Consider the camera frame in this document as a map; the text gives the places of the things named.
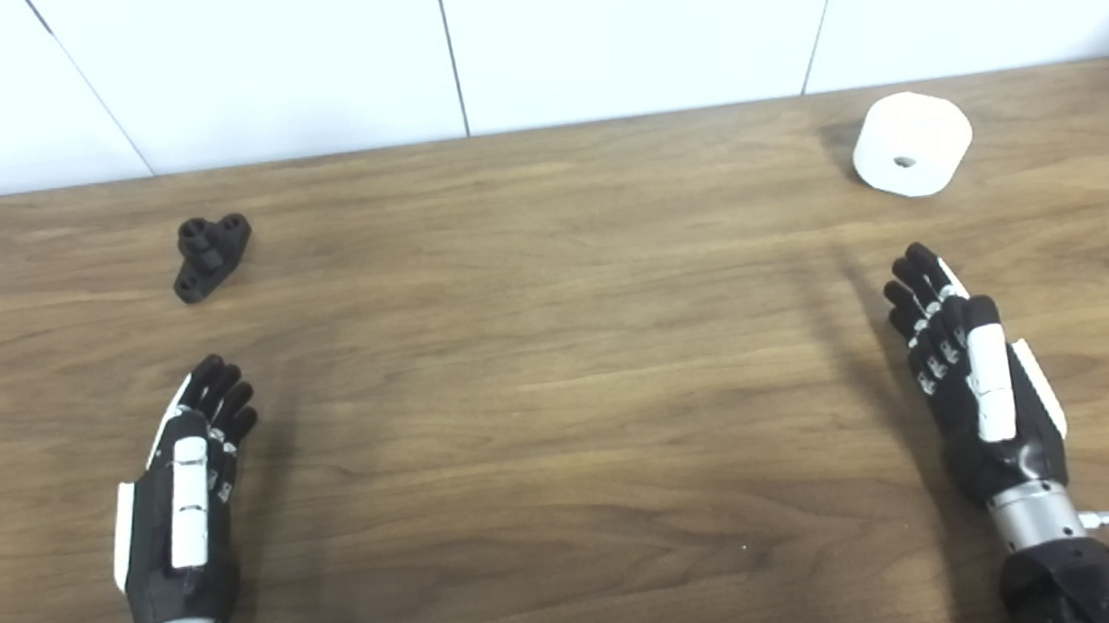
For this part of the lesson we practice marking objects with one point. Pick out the black plastic holder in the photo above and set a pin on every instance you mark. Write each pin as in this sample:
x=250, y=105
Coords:
x=208, y=251

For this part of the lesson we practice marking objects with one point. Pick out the round white plastic piece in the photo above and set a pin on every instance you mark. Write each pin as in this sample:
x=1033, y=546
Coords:
x=920, y=129

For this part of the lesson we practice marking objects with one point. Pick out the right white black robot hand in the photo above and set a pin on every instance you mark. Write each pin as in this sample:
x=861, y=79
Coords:
x=1004, y=458

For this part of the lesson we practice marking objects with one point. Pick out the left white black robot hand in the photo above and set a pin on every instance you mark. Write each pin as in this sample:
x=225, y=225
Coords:
x=159, y=547

